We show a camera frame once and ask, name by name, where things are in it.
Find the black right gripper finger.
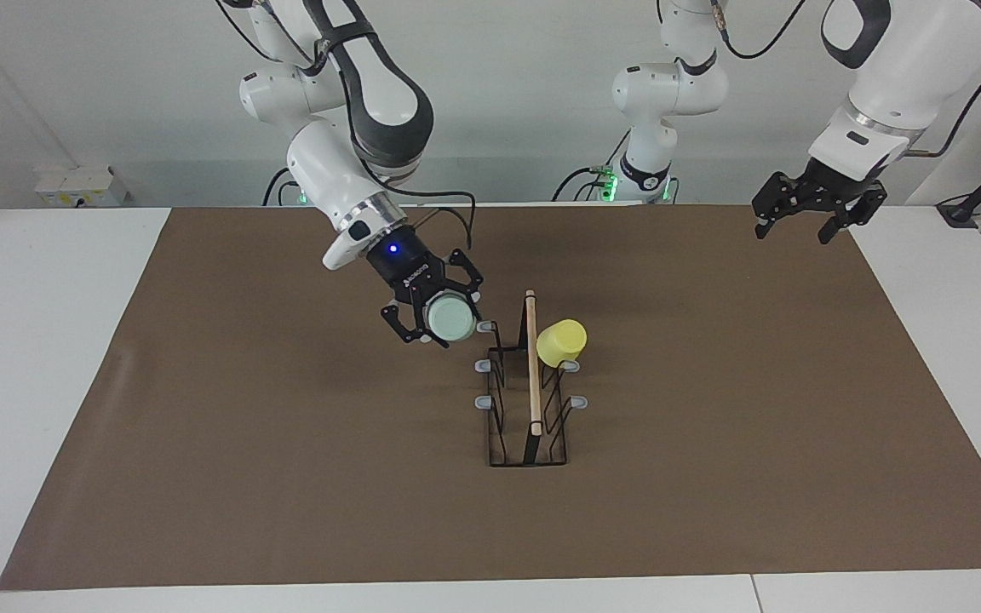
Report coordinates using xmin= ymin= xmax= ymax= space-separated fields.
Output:
xmin=447 ymin=248 xmax=485 ymax=301
xmin=381 ymin=299 xmax=437 ymax=347

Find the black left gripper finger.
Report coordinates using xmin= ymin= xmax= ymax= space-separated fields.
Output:
xmin=751 ymin=172 xmax=807 ymax=240
xmin=817 ymin=182 xmax=890 ymax=246

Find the pale green plastic cup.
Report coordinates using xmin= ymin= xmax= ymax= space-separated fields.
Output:
xmin=424 ymin=292 xmax=479 ymax=344

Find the yellow plastic cup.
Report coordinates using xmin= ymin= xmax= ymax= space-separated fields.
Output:
xmin=536 ymin=319 xmax=588 ymax=369

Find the brown table mat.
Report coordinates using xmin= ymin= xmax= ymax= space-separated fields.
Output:
xmin=0 ymin=204 xmax=981 ymax=591

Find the white power socket box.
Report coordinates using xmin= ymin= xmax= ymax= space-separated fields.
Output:
xmin=35 ymin=166 xmax=129 ymax=208

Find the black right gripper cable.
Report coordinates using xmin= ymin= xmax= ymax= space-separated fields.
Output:
xmin=216 ymin=0 xmax=477 ymax=249

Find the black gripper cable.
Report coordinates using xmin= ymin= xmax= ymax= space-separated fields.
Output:
xmin=714 ymin=0 xmax=981 ymax=160
xmin=216 ymin=0 xmax=477 ymax=249

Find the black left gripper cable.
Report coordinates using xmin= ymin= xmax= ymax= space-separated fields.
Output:
xmin=714 ymin=0 xmax=981 ymax=160

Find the black wire cup rack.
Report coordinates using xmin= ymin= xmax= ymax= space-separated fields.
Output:
xmin=473 ymin=289 xmax=590 ymax=467

